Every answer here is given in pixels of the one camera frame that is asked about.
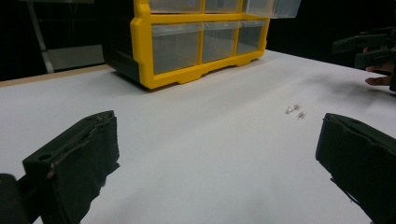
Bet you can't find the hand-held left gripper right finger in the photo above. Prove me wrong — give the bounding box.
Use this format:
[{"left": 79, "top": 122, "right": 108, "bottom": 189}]
[{"left": 315, "top": 112, "right": 396, "bottom": 224}]

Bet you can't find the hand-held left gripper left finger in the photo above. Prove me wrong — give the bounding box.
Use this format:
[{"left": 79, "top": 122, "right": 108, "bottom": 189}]
[{"left": 21, "top": 110, "right": 120, "bottom": 224}]

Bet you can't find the clear plastic drawer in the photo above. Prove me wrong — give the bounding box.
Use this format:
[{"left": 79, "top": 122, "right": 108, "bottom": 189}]
[{"left": 242, "top": 0, "right": 303, "bottom": 20}]

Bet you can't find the yellow black drawer organizer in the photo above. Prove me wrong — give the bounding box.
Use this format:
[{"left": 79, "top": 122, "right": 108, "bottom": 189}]
[{"left": 102, "top": 0, "right": 271, "bottom": 91}]

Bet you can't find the grey metal frame stand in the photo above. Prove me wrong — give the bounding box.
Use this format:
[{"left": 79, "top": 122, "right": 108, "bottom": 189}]
[{"left": 18, "top": 0, "right": 106, "bottom": 75}]

